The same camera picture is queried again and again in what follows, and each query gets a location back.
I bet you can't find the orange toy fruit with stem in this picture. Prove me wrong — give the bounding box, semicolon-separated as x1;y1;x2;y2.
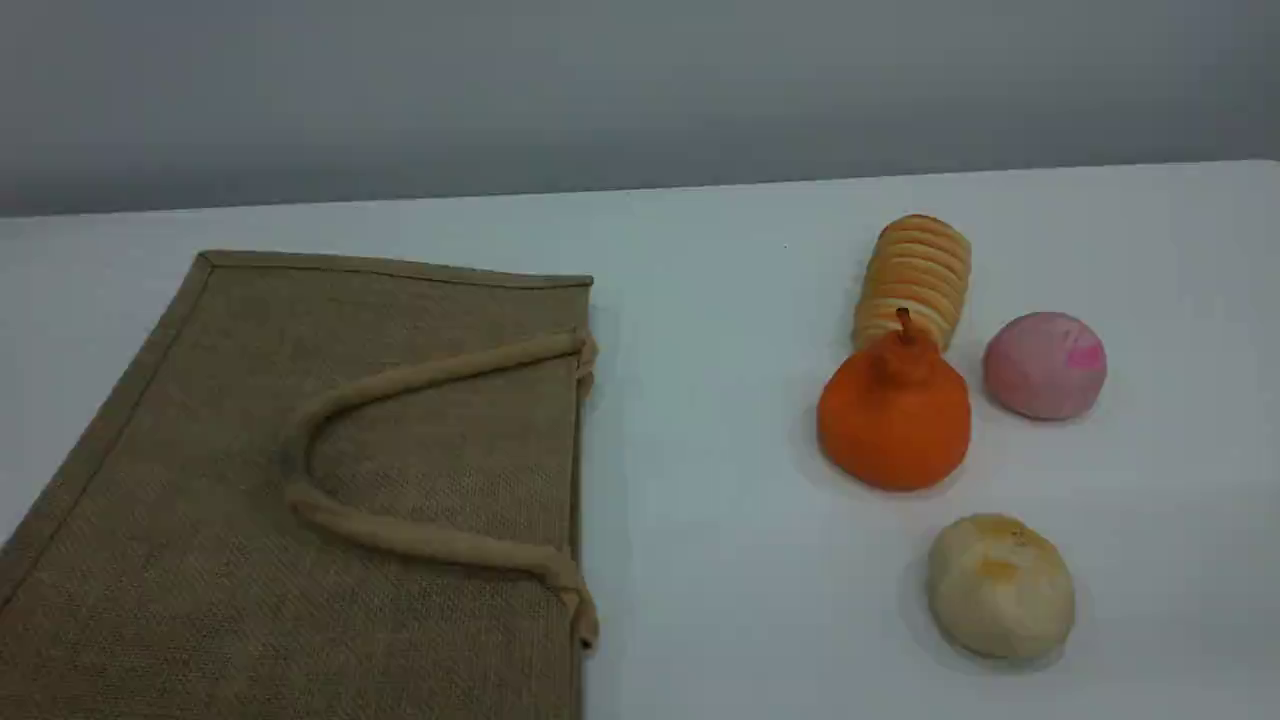
816;307;973;493

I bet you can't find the brown jute tote bag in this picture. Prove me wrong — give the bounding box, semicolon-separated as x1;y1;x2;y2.
0;250;601;720

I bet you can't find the ridged golden bread roll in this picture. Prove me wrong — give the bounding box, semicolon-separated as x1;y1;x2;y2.
851;213;973;353

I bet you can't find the pink round bun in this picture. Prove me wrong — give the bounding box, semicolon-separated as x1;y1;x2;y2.
982;311;1108;422

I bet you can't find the cream round bun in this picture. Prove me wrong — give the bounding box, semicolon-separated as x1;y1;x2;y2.
926;513;1077;662

